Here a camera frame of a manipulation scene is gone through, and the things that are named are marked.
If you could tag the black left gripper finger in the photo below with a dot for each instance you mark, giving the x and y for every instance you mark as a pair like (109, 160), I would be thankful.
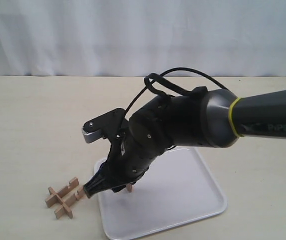
(99, 182)

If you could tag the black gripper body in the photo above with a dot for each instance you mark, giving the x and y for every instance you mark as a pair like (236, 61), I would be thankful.
(140, 145)

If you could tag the notched wooden bar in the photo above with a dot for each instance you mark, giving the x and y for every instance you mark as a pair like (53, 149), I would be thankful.
(55, 198)
(74, 197)
(73, 183)
(129, 188)

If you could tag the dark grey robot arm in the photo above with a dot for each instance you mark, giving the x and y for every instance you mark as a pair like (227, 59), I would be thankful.
(203, 118)

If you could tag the white plastic tray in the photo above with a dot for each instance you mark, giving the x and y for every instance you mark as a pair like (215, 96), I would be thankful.
(178, 189)

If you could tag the white curtain backdrop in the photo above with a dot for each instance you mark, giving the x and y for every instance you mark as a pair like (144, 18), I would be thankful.
(136, 37)

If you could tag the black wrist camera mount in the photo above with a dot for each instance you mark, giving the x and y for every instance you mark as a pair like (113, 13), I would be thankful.
(105, 126)

